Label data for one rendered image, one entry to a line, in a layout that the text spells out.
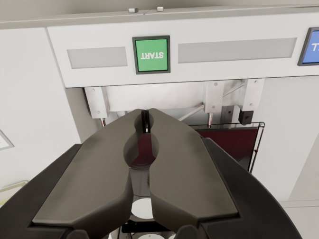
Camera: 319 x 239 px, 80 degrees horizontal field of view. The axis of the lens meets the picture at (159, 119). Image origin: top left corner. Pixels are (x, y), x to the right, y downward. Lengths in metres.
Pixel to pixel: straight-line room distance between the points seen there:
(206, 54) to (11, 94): 0.33
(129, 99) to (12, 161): 0.27
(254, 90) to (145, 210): 0.46
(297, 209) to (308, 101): 0.42
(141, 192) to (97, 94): 0.32
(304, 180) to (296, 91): 0.50
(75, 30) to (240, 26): 0.24
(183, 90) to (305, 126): 0.39
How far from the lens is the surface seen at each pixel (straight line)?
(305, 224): 0.87
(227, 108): 0.50
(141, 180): 0.56
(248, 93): 0.43
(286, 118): 0.63
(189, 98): 0.43
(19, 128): 0.44
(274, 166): 0.73
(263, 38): 0.35
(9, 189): 0.55
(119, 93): 0.43
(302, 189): 0.97
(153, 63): 0.31
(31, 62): 0.37
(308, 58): 0.39
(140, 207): 0.65
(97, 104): 0.42
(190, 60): 0.33
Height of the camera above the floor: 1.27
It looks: 59 degrees down
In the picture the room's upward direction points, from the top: 178 degrees clockwise
